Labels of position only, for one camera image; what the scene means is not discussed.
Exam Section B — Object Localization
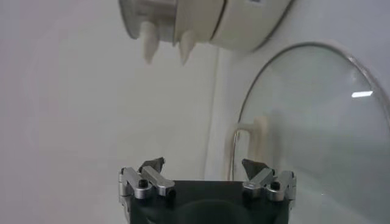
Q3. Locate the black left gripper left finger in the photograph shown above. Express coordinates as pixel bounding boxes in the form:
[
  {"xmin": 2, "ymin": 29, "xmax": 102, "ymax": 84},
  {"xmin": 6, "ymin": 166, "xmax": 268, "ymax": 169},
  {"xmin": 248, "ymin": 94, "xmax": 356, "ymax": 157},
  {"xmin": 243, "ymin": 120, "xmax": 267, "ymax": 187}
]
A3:
[{"xmin": 118, "ymin": 156, "xmax": 176, "ymax": 205}]

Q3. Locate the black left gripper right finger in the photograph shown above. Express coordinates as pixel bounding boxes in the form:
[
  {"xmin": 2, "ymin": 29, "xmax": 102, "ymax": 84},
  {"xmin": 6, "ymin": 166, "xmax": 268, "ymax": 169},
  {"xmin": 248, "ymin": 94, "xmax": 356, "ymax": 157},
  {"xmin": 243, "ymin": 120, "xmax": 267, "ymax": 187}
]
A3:
[{"xmin": 241, "ymin": 158, "xmax": 297, "ymax": 202}]

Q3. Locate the round glass pot lid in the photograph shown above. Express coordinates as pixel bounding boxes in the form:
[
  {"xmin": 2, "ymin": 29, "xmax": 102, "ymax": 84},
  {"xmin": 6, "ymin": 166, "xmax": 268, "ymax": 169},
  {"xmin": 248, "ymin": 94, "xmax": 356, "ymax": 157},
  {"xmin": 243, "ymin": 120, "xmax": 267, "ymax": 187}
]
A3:
[{"xmin": 225, "ymin": 41, "xmax": 390, "ymax": 224}]

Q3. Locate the white electric cooker base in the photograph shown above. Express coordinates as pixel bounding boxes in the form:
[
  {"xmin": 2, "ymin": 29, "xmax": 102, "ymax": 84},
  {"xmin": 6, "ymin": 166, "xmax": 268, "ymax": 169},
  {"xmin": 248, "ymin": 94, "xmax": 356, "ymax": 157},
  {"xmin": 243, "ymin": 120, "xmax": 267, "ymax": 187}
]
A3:
[{"xmin": 141, "ymin": 0, "xmax": 295, "ymax": 66}]

